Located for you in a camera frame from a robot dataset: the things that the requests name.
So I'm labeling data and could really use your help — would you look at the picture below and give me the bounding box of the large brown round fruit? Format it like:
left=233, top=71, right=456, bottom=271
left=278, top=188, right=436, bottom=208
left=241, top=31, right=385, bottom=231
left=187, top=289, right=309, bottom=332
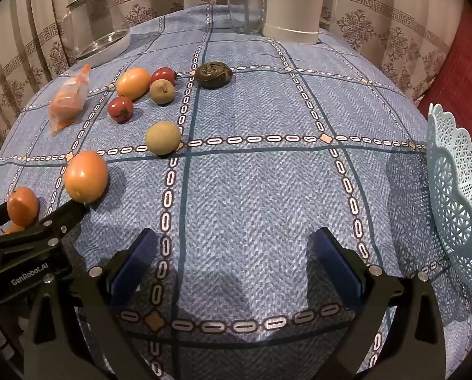
left=145, top=121, right=182, bottom=156

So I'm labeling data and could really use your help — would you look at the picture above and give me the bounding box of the dark brown wrinkled fruit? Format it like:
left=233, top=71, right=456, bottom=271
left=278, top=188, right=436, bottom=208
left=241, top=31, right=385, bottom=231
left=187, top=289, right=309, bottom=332
left=195, top=61, right=233, bottom=90

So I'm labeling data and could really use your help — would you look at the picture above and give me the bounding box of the light blue lattice basket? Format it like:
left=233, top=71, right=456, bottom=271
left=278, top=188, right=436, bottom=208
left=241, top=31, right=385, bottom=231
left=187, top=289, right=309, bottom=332
left=426, top=103, right=472, bottom=299

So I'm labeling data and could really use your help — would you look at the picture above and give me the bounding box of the glass kettle with white base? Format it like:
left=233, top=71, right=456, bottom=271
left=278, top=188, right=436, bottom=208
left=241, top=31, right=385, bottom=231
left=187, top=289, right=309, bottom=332
left=62, top=0, right=131, bottom=68

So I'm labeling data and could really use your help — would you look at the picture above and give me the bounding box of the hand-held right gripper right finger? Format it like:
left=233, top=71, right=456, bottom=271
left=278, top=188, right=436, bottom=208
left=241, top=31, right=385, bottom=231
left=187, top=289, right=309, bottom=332
left=307, top=227, right=447, bottom=380

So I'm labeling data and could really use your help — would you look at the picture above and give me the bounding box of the clear bag of orange pieces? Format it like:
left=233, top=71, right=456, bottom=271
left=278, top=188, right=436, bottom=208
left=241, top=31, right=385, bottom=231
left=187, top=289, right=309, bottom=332
left=48, top=64, right=92, bottom=136

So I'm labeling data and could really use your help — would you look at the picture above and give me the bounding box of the large smooth orange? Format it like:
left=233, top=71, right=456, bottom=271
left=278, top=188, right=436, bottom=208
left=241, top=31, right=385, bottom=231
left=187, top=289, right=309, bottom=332
left=63, top=150, right=109, bottom=203

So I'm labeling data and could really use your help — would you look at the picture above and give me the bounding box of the red quilted mattress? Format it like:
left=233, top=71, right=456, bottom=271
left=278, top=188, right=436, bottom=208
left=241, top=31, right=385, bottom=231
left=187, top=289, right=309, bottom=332
left=416, top=0, right=472, bottom=127

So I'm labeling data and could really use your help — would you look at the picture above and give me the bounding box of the small brown round fruit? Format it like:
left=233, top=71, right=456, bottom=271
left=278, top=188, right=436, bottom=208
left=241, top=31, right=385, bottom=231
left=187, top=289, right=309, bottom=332
left=149, top=79, right=176, bottom=105

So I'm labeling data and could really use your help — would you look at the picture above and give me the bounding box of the red round fruit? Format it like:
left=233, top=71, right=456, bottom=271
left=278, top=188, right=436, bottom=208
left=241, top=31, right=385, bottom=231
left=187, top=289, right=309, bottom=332
left=151, top=67, right=178, bottom=86
left=108, top=96, right=134, bottom=124

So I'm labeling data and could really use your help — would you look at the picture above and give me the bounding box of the white thermos jug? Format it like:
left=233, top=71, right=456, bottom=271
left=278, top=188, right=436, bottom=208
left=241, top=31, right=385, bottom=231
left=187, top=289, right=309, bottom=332
left=262, top=0, right=341, bottom=45

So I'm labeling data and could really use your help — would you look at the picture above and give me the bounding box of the small orange tangerine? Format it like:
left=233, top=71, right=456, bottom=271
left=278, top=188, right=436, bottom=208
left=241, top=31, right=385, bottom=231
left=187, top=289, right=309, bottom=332
left=7, top=187, right=39, bottom=227

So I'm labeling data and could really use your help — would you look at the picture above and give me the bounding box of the beige patterned curtain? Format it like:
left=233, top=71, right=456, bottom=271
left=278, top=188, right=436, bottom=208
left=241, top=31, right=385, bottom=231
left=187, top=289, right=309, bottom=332
left=0, top=0, right=462, bottom=175

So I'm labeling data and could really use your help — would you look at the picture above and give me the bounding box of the blue checked tablecloth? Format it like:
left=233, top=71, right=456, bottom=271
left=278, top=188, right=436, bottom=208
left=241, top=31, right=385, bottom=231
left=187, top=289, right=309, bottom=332
left=0, top=4, right=472, bottom=380

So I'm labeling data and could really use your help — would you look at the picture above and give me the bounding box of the yellow-orange oval fruit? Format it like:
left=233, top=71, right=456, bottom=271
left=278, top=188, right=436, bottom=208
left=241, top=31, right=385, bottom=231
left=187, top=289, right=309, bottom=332
left=116, top=67, right=151, bottom=101

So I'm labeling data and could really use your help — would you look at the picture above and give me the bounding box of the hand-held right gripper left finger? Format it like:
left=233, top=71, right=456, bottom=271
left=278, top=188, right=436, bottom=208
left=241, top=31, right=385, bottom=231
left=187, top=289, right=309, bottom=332
left=24, top=227, right=169, bottom=380

